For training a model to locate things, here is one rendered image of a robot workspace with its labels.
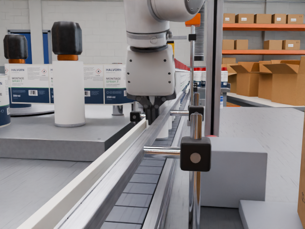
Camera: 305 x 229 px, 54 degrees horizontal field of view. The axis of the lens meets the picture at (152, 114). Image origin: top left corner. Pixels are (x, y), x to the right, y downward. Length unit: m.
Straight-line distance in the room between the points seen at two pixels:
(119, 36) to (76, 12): 1.30
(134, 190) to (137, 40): 0.28
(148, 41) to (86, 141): 0.28
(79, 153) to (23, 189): 0.18
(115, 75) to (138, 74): 0.48
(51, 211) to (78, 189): 0.06
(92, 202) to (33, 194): 0.39
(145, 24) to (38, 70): 0.70
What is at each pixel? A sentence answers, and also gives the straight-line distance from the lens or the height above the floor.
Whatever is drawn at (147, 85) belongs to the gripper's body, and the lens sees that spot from 0.61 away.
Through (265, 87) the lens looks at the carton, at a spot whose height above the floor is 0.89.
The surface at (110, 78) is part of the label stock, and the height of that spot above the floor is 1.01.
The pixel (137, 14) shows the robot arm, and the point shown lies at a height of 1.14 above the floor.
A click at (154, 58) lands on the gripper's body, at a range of 0.59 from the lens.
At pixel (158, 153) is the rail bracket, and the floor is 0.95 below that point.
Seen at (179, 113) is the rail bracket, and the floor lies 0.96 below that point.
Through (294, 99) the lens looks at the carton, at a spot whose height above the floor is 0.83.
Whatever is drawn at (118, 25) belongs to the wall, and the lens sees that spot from 8.60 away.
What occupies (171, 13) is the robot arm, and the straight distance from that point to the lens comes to 0.51.
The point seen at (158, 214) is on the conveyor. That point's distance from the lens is 0.36.
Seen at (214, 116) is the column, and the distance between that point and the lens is 0.96.
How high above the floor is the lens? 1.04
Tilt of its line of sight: 8 degrees down
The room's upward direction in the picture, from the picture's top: straight up
